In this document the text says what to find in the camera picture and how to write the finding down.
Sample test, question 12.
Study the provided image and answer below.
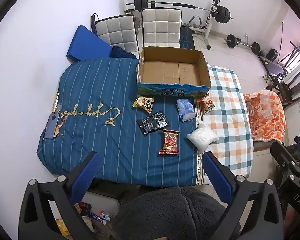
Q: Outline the plaid bed sheet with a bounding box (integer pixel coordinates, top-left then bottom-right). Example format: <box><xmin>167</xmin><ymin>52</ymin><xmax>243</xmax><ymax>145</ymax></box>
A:
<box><xmin>195</xmin><ymin>64</ymin><xmax>254</xmax><ymax>185</ymax></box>

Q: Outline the blue smartphone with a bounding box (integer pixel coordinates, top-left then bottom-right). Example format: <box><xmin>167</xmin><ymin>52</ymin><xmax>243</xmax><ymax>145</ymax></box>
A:
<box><xmin>44</xmin><ymin>113</ymin><xmax>62</xmax><ymax>140</ymax></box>

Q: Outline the white soft pouch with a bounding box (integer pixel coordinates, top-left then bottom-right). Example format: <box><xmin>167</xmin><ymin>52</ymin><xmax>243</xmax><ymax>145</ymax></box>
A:
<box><xmin>186</xmin><ymin>120</ymin><xmax>219</xmax><ymax>153</ymax></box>

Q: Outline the black chair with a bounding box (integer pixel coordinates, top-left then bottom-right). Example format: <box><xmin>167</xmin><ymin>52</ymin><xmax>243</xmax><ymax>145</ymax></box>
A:
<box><xmin>265</xmin><ymin>71</ymin><xmax>300</xmax><ymax>108</ymax></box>

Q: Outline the short barbell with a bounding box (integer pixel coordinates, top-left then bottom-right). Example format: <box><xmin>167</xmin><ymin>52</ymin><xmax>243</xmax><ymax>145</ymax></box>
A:
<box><xmin>225</xmin><ymin>34</ymin><xmax>262</xmax><ymax>55</ymax></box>

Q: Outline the cardboard box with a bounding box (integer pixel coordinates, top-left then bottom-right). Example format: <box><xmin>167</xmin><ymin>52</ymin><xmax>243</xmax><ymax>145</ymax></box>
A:
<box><xmin>136</xmin><ymin>46</ymin><xmax>212</xmax><ymax>98</ymax></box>

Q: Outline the black exercise machine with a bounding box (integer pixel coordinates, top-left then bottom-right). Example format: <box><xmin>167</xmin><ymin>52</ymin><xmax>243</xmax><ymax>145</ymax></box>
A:
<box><xmin>259</xmin><ymin>21</ymin><xmax>300</xmax><ymax>80</ymax></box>

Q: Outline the blue striped blanket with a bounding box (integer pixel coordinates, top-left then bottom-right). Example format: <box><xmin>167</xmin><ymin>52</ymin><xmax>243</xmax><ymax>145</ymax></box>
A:
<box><xmin>36</xmin><ymin>57</ymin><xmax>205</xmax><ymax>188</ymax></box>

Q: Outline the orange snack packet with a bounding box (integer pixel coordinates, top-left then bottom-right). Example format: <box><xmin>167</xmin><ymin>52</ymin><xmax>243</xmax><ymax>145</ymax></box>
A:
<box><xmin>197</xmin><ymin>94</ymin><xmax>215</xmax><ymax>115</ymax></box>

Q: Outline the red snack packet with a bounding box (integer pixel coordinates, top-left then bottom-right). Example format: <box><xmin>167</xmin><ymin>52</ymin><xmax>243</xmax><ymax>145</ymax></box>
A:
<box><xmin>159</xmin><ymin>129</ymin><xmax>181</xmax><ymax>155</ymax></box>

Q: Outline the long barbell with black plates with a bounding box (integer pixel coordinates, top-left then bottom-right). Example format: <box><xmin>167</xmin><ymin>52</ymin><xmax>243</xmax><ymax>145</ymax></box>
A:
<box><xmin>126</xmin><ymin>0</ymin><xmax>234</xmax><ymax>23</ymax></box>

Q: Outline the yellow snack packet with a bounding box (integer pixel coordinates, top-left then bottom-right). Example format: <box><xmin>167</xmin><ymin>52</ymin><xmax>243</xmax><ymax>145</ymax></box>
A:
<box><xmin>132</xmin><ymin>95</ymin><xmax>155</xmax><ymax>114</ymax></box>

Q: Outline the blue foam cushion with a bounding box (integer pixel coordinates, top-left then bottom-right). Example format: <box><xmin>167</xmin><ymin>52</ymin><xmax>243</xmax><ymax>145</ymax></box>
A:
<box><xmin>66</xmin><ymin>24</ymin><xmax>113</xmax><ymax>62</ymax></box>

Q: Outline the black snack packet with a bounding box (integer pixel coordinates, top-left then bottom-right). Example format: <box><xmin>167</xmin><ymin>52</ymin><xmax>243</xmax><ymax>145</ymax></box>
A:
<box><xmin>136</xmin><ymin>110</ymin><xmax>170</xmax><ymax>137</ymax></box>

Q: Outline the dark grey fleece garment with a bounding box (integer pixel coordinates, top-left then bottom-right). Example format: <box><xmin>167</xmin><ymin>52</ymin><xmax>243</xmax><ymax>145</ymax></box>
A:
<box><xmin>110</xmin><ymin>185</ymin><xmax>240</xmax><ymax>240</ymax></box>

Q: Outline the blue and white packet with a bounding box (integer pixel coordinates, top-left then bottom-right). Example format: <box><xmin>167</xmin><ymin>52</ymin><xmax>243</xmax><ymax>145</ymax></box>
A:
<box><xmin>176</xmin><ymin>98</ymin><xmax>196</xmax><ymax>123</ymax></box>

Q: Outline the white weight bench rack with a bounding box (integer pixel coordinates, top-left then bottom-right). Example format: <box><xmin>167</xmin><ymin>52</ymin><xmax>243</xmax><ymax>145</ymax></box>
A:
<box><xmin>150</xmin><ymin>0</ymin><xmax>222</xmax><ymax>51</ymax></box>

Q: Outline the orange floral blanket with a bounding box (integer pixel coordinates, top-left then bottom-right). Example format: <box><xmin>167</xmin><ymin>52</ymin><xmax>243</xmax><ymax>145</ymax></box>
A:
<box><xmin>243</xmin><ymin>90</ymin><xmax>287</xmax><ymax>143</ymax></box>

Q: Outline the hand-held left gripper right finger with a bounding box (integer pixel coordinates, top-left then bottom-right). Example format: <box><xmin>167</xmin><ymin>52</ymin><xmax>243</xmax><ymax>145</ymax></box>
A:
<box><xmin>202</xmin><ymin>151</ymin><xmax>284</xmax><ymax>240</ymax></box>

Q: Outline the small black box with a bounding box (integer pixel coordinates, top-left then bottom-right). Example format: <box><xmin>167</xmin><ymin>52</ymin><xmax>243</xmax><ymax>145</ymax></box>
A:
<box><xmin>267</xmin><ymin>48</ymin><xmax>279</xmax><ymax>62</ymax></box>

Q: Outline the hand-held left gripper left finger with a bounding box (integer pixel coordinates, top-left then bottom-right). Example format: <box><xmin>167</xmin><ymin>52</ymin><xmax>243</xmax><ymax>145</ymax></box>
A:
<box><xmin>18</xmin><ymin>151</ymin><xmax>100</xmax><ymax>240</ymax></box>

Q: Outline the blue and white tube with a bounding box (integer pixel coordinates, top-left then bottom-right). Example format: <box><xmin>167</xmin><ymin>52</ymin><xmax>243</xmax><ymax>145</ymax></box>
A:
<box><xmin>90</xmin><ymin>211</ymin><xmax>113</xmax><ymax>225</ymax></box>

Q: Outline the white padded chair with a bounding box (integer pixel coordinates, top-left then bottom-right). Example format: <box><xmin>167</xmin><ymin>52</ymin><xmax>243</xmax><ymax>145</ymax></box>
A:
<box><xmin>91</xmin><ymin>14</ymin><xmax>140</xmax><ymax>58</ymax></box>
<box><xmin>141</xmin><ymin>8</ymin><xmax>182</xmax><ymax>49</ymax></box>

